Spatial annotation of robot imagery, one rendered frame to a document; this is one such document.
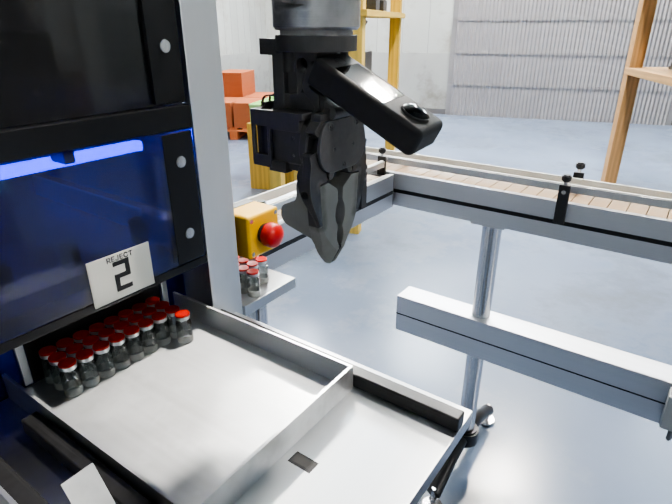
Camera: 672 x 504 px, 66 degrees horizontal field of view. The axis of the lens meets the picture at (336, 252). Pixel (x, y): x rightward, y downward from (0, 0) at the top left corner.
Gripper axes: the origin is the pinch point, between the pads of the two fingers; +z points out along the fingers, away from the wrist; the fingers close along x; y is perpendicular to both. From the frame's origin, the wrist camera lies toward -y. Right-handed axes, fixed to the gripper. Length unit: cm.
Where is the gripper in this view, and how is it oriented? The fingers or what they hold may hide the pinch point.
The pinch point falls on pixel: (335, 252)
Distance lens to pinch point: 51.4
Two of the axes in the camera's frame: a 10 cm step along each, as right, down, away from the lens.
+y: -8.1, -2.4, 5.3
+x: -5.8, 3.3, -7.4
